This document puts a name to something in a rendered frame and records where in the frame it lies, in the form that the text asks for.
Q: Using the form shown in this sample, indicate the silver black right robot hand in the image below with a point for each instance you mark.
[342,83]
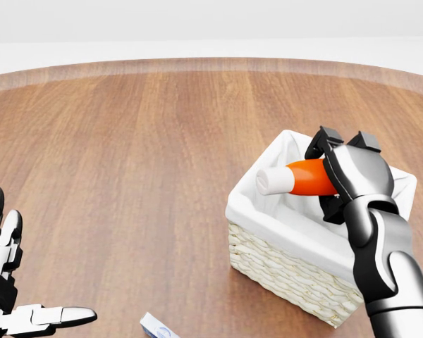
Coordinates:
[359,172]

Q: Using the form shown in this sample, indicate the white blue printed box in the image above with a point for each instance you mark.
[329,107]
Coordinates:
[157,327]

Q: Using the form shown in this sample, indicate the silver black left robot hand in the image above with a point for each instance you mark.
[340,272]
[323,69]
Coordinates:
[7,253]

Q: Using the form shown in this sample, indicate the white wicker basket cloth liner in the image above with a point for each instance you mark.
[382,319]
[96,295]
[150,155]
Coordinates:
[285,246]

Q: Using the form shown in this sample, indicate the orange white ketchup bottle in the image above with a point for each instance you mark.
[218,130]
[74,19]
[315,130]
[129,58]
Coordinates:
[303,177]

